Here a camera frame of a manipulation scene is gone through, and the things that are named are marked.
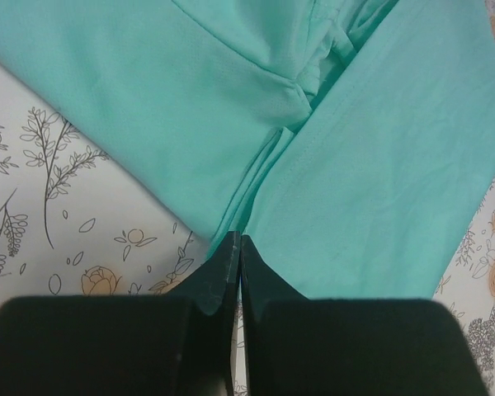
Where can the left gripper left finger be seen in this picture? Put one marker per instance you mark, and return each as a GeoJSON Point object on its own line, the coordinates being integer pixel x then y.
{"type": "Point", "coordinates": [179, 343]}

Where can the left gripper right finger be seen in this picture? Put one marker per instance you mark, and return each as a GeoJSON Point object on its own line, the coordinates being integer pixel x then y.
{"type": "Point", "coordinates": [300, 346]}

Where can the teal t shirt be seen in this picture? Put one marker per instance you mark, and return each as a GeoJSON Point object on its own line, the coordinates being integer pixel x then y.
{"type": "Point", "coordinates": [351, 140]}

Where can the floral table mat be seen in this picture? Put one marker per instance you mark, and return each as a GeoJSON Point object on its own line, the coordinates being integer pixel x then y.
{"type": "Point", "coordinates": [73, 221]}

